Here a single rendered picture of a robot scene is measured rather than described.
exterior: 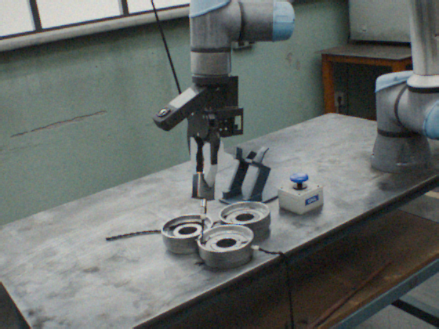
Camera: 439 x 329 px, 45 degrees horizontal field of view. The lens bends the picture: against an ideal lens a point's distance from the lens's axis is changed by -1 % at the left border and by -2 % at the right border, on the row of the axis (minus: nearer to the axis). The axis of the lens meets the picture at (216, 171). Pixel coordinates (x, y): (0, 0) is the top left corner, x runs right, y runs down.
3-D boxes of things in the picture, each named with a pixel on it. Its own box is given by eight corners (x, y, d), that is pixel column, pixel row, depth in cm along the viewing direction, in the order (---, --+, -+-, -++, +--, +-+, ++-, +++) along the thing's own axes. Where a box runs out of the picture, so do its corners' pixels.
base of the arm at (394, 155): (395, 148, 145) (395, 113, 142) (444, 160, 133) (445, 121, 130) (358, 164, 138) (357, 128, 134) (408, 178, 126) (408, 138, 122)
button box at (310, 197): (300, 215, 114) (299, 194, 113) (278, 207, 120) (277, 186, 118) (328, 203, 119) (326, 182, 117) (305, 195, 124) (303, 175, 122)
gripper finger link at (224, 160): (238, 185, 105) (235, 137, 103) (212, 190, 102) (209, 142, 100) (229, 182, 108) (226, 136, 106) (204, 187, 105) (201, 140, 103)
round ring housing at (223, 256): (194, 270, 99) (190, 251, 98) (208, 242, 109) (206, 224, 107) (249, 272, 96) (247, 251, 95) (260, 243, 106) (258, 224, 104)
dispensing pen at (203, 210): (188, 242, 102) (192, 157, 106) (204, 244, 105) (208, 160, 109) (196, 241, 101) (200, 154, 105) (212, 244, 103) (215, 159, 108)
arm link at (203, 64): (204, 53, 94) (181, 51, 101) (204, 80, 96) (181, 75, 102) (239, 52, 98) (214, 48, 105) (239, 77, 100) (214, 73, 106)
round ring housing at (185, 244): (153, 250, 108) (150, 232, 107) (184, 227, 116) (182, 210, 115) (195, 260, 102) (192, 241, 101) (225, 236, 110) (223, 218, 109)
